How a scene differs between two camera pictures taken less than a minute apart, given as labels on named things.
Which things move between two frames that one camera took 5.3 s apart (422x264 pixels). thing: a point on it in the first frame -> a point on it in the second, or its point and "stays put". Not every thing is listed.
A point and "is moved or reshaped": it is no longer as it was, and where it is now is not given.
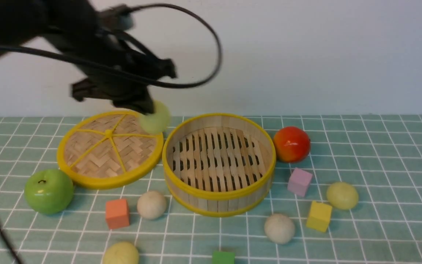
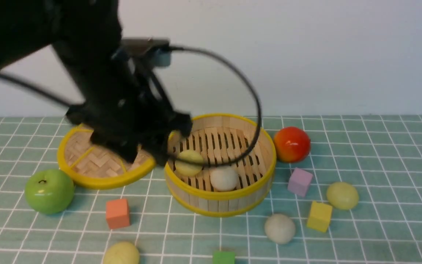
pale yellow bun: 342,195 stays put
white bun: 151,204 -> 224,179
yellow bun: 122,252 stays put
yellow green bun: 158,122 is moved or reshaped
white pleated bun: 279,228 stays put
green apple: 49,191 stays put
